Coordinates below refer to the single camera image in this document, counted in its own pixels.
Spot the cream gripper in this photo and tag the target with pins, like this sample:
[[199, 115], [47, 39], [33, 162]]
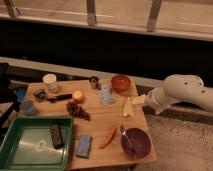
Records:
[[140, 100]]

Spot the black eraser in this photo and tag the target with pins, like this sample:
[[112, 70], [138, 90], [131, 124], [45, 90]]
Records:
[[56, 136]]

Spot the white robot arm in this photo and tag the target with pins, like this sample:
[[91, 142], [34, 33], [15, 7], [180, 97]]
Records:
[[175, 89]]

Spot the peeled banana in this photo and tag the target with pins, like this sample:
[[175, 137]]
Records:
[[128, 108]]

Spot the red-brown bowl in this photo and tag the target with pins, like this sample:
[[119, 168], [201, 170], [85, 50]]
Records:
[[120, 82]]

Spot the metal spoon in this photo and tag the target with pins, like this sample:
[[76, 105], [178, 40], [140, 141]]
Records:
[[123, 131]]

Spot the purple bowl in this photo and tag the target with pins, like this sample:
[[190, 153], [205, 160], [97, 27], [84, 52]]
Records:
[[140, 141]]

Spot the small metal cup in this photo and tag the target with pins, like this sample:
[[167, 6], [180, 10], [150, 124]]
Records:
[[94, 82]]

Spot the orange apple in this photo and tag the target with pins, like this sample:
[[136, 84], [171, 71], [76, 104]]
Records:
[[78, 96]]

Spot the dark grape bunch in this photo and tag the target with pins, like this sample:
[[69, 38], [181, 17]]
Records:
[[77, 111]]

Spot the blue sponge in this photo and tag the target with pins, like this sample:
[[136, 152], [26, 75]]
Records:
[[84, 146]]

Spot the white paper cup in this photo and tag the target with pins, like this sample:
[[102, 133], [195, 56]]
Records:
[[51, 81]]

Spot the dark small clip object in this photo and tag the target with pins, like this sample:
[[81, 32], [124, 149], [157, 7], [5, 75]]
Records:
[[40, 95]]

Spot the blue plastic cup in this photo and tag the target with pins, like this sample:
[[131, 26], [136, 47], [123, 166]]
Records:
[[28, 107]]

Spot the green plastic tray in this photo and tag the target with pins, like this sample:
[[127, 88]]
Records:
[[28, 146]]

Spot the wooden window railing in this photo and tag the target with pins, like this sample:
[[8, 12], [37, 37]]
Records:
[[192, 19]]

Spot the black handled tool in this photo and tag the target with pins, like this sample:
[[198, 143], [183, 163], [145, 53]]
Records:
[[59, 98]]

